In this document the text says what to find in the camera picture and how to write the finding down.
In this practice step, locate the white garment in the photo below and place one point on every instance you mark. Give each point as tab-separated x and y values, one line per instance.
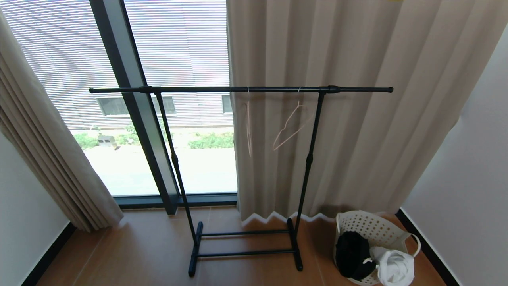
395	266

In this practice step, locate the pink clothes hanger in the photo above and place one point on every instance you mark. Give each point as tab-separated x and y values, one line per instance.
249	131
289	120

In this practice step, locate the black clothes rack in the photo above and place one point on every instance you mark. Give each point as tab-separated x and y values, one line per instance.
238	89

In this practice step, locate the white laundry basket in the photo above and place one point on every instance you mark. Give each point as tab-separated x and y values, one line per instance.
373	227

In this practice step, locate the beige curtain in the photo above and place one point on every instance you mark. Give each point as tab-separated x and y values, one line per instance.
377	119
47	151

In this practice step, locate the black garment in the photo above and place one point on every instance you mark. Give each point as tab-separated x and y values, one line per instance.
351	254

